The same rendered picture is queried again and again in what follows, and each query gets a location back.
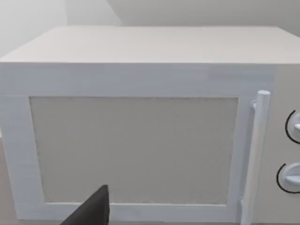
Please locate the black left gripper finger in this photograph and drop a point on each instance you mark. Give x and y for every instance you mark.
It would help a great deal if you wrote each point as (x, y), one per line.
(95, 208)

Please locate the pale microwave door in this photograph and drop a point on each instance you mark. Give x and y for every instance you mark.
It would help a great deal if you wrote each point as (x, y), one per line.
(131, 150)

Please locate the pale microwave oven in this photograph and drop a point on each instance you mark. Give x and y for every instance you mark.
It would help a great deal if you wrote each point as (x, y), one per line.
(150, 47)

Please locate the pale microwave knob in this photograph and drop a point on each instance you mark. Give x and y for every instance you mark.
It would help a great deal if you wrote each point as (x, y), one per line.
(294, 126)
(290, 178)

